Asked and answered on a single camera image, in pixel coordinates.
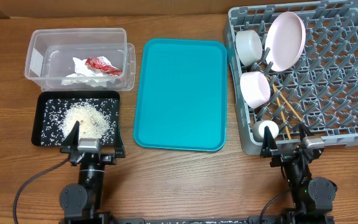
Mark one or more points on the large white plate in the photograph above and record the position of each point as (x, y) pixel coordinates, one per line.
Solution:
(285, 40)

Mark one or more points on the white paper cup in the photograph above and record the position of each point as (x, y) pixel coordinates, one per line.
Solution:
(259, 127)

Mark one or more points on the teal serving tray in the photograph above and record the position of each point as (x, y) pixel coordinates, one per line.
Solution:
(182, 95)

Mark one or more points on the clear plastic bin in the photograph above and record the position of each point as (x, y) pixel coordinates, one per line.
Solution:
(50, 56)

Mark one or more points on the black plastic tray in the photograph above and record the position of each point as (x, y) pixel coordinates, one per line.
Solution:
(52, 107)

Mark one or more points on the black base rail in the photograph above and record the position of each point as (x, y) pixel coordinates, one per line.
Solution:
(249, 220)

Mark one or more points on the small white rice bowl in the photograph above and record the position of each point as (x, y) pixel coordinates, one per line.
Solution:
(255, 89)

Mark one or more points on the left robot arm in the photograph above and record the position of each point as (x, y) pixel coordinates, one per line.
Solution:
(81, 202)

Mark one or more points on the wooden chopstick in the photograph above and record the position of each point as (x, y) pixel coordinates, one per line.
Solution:
(289, 105)
(282, 114)

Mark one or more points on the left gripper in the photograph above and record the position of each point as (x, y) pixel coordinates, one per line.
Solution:
(73, 140)

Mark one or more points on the pile of white rice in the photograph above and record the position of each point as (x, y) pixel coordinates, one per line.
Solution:
(92, 123)

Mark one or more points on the grey dishwasher rack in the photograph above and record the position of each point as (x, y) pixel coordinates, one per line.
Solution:
(322, 86)

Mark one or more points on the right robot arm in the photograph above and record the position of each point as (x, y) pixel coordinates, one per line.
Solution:
(312, 197)

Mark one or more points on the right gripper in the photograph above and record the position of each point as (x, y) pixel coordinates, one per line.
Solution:
(268, 147)

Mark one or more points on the red snack wrapper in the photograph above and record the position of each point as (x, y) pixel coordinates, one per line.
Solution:
(100, 65)

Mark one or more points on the grey-rimmed white bowl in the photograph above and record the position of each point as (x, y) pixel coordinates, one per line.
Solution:
(248, 46)

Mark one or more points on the white napkin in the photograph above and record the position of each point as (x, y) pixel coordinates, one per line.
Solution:
(88, 76)

